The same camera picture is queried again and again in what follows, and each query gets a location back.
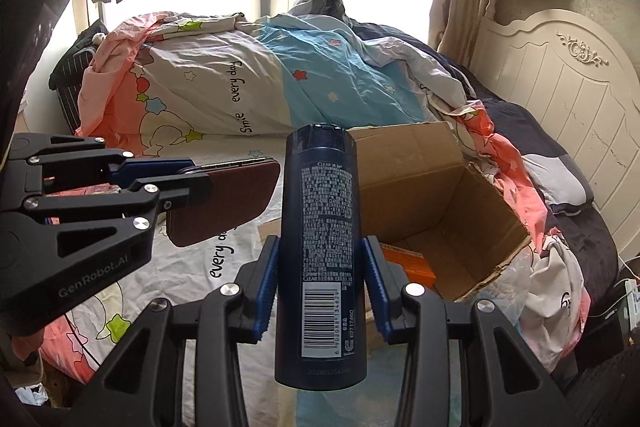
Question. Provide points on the brown cardboard box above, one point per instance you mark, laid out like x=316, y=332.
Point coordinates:
x=440, y=187

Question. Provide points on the star printed quilt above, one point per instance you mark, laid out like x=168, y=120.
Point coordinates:
x=200, y=82

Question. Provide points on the orange box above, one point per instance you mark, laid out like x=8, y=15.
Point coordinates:
x=412, y=267

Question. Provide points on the navy grey pillow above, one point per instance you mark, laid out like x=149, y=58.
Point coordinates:
x=560, y=187

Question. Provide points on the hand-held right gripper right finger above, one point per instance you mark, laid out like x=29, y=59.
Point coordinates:
x=375, y=287

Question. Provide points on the black ribbed object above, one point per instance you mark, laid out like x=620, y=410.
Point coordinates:
x=605, y=387

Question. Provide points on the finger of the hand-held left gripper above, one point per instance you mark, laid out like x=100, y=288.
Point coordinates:
x=150, y=171
x=175, y=192

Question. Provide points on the dark crumpled bag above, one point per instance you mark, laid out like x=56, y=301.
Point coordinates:
x=325, y=2

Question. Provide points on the dark bed sheet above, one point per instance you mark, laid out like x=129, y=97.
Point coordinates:
x=590, y=257

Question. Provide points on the maroon wallet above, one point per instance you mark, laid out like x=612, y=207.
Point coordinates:
x=225, y=202

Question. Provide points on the dark blue bottle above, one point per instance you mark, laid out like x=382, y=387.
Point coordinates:
x=325, y=232

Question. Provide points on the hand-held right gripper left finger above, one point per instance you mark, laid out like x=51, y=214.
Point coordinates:
x=265, y=287

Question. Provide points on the black striped suitcase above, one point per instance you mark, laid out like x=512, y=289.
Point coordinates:
x=67, y=82

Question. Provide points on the cream carved headboard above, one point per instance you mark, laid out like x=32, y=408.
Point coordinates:
x=575, y=107

